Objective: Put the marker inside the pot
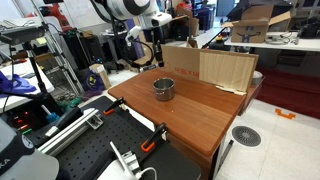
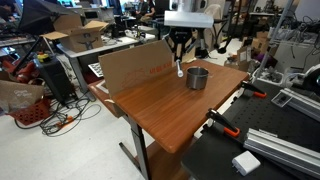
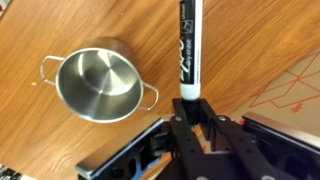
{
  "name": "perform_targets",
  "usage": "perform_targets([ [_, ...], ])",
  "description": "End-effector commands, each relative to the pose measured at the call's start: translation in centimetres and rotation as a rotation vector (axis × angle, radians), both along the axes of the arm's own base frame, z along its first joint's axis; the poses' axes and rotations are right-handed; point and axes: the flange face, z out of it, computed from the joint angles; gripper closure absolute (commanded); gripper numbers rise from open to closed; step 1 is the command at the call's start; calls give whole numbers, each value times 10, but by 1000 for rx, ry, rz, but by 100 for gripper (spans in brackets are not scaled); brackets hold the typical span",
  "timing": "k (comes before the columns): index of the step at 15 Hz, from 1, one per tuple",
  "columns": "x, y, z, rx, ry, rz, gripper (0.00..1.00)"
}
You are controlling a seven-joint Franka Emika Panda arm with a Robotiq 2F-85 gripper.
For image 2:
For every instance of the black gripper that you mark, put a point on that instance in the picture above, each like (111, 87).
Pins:
(182, 35)

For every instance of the black white marker pen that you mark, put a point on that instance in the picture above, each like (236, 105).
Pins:
(179, 69)

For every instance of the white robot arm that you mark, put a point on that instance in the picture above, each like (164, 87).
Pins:
(188, 5)

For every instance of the steel cooking pot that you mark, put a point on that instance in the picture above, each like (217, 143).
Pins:
(196, 80)

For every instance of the long brown cardboard panel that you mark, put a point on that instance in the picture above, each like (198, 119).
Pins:
(133, 66)

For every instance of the seated person in background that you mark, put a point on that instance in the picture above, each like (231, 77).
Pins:
(145, 9)

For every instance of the wooden table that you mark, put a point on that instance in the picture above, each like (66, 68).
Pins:
(173, 106)

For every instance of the black orange bar clamp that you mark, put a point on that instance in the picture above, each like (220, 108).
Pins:
(222, 122)
(253, 89)

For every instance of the white work table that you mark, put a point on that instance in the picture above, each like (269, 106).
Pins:
(100, 48)

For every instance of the open cardboard shipping box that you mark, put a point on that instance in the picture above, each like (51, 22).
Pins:
(83, 36)

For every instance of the black perforated base board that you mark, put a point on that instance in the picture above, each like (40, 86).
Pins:
(266, 116)

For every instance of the white power adapter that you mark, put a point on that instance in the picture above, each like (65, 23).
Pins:
(246, 162)

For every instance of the black equipment cart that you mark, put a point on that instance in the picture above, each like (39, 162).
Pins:
(55, 78)

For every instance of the yellow red emergency stop button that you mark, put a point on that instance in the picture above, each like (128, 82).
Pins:
(43, 57)

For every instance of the plain aluminium extrusion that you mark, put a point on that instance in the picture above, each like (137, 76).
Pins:
(283, 151)

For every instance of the black photo softbox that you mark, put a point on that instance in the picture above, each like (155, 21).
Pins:
(40, 15)

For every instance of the red plastic basket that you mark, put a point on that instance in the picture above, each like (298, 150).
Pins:
(31, 112)

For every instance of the brown paper bag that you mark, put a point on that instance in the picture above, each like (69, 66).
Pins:
(18, 95)

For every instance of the aluminium extrusion with bracket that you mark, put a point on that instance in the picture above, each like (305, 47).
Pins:
(300, 101)

